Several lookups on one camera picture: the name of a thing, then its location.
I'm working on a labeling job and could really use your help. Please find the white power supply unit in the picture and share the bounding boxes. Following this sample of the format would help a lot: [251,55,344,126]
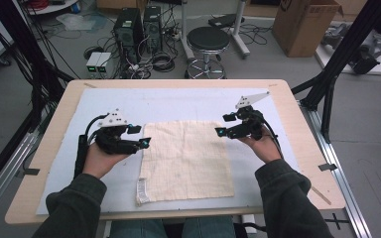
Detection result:
[85,52,103,74]
[95,53,113,74]

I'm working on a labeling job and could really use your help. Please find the black floor cable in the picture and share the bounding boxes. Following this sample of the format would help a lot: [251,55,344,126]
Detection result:
[241,23,272,46]

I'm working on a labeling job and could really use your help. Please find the person's left leg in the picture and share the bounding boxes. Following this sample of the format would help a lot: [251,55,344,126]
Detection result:
[108,219,168,238]

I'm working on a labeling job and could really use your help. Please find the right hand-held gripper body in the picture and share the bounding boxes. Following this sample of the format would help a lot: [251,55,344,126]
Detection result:
[226,91,271,141]

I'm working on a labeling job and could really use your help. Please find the aluminium rail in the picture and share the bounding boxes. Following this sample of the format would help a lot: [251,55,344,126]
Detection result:
[299,100,373,238]
[0,132,41,226]

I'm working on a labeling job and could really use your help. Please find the person's right hand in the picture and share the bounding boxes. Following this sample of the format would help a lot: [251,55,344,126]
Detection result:
[237,127,284,164]

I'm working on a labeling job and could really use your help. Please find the open cardboard box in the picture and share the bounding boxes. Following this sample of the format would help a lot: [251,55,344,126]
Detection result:
[271,0,344,59]

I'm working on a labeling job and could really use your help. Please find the white round table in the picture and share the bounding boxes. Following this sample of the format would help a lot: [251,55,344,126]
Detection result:
[26,0,80,16]

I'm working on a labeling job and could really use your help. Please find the clear plastic sheet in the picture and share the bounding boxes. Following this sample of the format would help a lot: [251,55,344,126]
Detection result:
[56,13,108,33]

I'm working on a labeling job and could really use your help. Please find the small white box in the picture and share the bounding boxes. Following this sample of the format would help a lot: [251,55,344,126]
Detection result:
[241,213,257,235]

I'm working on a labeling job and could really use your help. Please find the slim black computer tower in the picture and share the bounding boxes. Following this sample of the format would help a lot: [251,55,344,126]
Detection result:
[143,5,164,54]

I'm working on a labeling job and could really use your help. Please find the person's leg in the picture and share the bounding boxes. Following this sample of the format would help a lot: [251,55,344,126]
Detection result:
[108,219,168,238]
[182,216,237,238]

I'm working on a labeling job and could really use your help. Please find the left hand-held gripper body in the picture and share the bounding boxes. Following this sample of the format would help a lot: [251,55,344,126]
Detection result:
[93,108,142,156]

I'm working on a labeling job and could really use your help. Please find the black flat device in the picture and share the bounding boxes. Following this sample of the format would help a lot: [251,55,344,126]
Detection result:
[207,13,246,29]

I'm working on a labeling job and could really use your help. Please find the black metal frame with cables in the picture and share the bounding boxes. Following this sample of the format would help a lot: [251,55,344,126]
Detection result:
[0,0,75,199]

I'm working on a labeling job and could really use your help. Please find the large black computer tower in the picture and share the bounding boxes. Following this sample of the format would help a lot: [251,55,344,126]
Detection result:
[113,8,145,63]

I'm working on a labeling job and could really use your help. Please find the person's right leg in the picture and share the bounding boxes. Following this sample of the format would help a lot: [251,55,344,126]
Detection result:
[182,216,237,238]

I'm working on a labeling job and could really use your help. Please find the black coiled cable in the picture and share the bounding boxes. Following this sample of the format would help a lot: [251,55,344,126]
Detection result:
[83,46,104,60]
[151,53,177,73]

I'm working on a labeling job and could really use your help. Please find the white foam mat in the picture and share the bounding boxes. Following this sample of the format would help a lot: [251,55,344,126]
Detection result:
[35,87,312,216]

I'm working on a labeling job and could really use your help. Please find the cream cloth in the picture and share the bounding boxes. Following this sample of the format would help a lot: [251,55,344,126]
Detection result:
[135,119,236,206]

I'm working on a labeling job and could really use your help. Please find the black round stool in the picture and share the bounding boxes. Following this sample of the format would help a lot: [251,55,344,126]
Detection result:
[184,26,231,80]

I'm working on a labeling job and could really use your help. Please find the white cable bundle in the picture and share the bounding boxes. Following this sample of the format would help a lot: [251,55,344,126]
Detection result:
[125,59,153,79]

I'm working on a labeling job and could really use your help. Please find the right hand-held gripper black cable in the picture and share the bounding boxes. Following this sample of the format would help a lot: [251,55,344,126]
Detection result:
[259,115,285,160]

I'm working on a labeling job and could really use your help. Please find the person's left hand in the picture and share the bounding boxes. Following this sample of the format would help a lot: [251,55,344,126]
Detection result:
[82,142,132,179]

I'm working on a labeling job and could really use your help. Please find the white metal stand leg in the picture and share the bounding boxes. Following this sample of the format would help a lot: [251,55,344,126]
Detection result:
[178,0,196,60]
[230,0,251,60]

